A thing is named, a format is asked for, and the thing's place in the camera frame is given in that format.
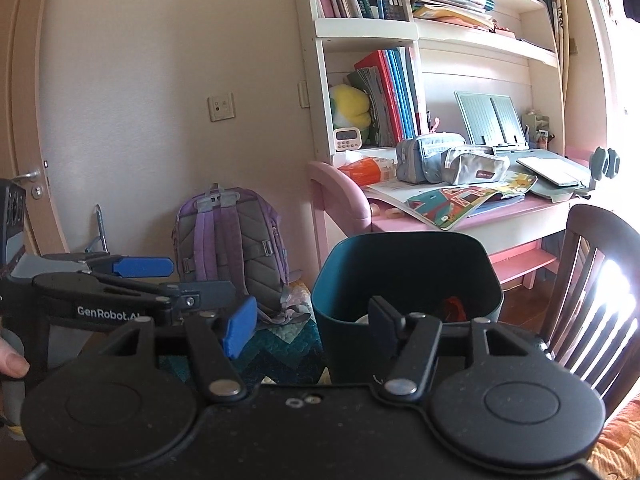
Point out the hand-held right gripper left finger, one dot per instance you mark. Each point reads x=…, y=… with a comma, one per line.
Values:
x=240, y=327

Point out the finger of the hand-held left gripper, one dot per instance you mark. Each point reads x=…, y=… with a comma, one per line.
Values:
x=145, y=266
x=210, y=291

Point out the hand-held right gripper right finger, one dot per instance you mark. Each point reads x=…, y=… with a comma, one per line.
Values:
x=385, y=320

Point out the dark green bin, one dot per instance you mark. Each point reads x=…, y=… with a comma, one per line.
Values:
x=345, y=340

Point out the person's left hand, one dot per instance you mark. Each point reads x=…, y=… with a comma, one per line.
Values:
x=12, y=362

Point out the teal zigzag quilt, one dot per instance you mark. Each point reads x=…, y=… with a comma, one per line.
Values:
x=285, y=345

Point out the purple grey backpack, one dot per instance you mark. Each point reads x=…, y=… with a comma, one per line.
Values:
x=225, y=240

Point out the silver door lock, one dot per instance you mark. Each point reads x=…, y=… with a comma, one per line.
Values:
x=37, y=191

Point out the pink desk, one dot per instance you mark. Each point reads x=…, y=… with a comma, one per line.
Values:
x=340, y=195

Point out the colourful magazine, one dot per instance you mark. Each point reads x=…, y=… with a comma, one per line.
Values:
x=465, y=200

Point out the orange tissue packet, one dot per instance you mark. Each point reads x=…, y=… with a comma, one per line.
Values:
x=365, y=170

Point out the light blue pencil case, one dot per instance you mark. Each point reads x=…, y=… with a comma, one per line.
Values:
x=425, y=157

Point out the grey pencil case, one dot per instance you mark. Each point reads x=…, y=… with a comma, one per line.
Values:
x=475, y=167

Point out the white digital timer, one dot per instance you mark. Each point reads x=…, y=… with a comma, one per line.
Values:
x=347, y=139

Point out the dark wooden chair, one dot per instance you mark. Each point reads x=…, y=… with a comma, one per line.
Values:
x=575, y=240

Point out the yellow plush toy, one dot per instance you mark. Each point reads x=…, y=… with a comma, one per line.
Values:
x=350, y=105

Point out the beige wooden door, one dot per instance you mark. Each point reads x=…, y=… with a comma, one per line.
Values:
x=20, y=85

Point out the grey folder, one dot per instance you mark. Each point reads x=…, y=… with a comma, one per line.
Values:
x=555, y=175

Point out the row of red blue books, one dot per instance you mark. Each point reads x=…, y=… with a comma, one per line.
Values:
x=390, y=95

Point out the grey-green book stand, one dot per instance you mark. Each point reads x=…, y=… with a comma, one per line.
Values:
x=490, y=120

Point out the small desk organizer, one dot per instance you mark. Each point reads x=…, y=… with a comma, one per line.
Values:
x=536, y=130

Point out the orange patterned blanket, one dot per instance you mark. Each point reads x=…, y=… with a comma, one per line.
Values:
x=620, y=445

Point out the white bookshelf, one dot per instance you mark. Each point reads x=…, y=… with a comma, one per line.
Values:
x=367, y=27

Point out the stack of magazines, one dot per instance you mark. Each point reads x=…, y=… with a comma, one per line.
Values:
x=450, y=2

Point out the tall rolled poster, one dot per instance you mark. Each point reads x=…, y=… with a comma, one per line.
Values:
x=562, y=35

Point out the folded metal frame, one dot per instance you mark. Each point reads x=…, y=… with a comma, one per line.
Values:
x=100, y=220

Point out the white wall socket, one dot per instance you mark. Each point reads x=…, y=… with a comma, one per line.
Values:
x=303, y=95

